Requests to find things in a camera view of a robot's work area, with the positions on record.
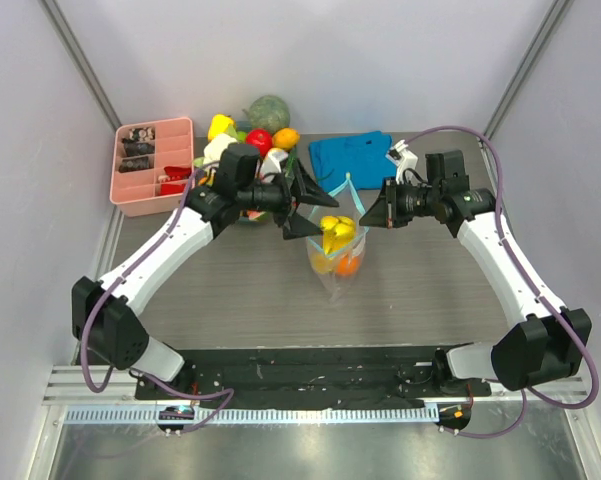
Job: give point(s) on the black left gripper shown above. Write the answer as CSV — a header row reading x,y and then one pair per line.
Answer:
x,y
297,225

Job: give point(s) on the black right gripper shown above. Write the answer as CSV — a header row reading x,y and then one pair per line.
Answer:
x,y
390,202

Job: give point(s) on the yellow banana bunch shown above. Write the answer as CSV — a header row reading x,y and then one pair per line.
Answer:
x,y
338,233

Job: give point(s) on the clear zip top bag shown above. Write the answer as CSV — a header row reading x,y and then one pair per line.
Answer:
x,y
350,205

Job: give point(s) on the orange fruit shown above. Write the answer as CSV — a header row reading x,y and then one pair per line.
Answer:
x,y
348,266

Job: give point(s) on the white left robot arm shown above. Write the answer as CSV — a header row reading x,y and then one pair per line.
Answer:
x,y
106,312

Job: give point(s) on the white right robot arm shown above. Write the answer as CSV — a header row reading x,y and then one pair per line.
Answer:
x,y
536,349

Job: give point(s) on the watermelon slice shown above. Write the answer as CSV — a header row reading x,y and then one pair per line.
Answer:
x,y
256,216

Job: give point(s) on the green fruit basket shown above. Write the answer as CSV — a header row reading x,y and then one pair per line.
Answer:
x,y
243,175

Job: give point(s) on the blue folded cloth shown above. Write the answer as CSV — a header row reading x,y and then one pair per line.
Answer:
x,y
362,157

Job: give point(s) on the orange yellow mango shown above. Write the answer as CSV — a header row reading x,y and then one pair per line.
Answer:
x,y
286,139

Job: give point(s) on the red apple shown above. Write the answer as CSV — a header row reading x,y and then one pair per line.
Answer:
x,y
261,139

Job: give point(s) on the green melon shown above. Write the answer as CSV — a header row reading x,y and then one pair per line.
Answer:
x,y
268,112

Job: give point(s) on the white cauliflower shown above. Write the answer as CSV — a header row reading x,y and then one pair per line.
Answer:
x,y
213,150

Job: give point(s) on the yellow bell pepper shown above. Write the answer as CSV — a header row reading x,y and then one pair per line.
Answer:
x,y
221,124

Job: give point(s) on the pink organizer tray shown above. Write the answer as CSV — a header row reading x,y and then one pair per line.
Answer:
x,y
151,163

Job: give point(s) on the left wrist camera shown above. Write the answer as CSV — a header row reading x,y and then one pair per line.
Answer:
x,y
272,163

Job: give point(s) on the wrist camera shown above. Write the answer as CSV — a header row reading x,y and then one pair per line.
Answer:
x,y
404,160
272,163

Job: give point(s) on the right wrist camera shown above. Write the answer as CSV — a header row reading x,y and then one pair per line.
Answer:
x,y
404,160

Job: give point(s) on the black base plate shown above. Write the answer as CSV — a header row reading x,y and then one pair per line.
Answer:
x,y
315,379

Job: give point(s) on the white slotted cable duct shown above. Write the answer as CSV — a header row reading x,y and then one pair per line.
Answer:
x,y
170,416

